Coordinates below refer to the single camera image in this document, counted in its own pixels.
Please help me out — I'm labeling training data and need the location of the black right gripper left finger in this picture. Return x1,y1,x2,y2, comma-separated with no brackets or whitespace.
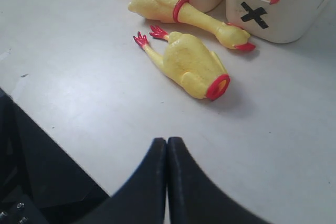
76,138,167,223

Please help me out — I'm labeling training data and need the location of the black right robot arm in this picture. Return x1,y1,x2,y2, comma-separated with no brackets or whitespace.
1,92,263,223

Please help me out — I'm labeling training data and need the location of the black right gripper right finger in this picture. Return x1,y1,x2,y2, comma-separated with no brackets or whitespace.
167,137,265,223

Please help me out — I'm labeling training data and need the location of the cream bin with cross mark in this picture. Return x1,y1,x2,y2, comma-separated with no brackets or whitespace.
226,0,329,44

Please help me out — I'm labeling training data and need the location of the headless rubber chicken body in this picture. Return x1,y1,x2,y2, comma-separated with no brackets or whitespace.
133,25,230,101

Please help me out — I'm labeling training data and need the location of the whole rubber chicken near bins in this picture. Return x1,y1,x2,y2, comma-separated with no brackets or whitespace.
128,0,256,51

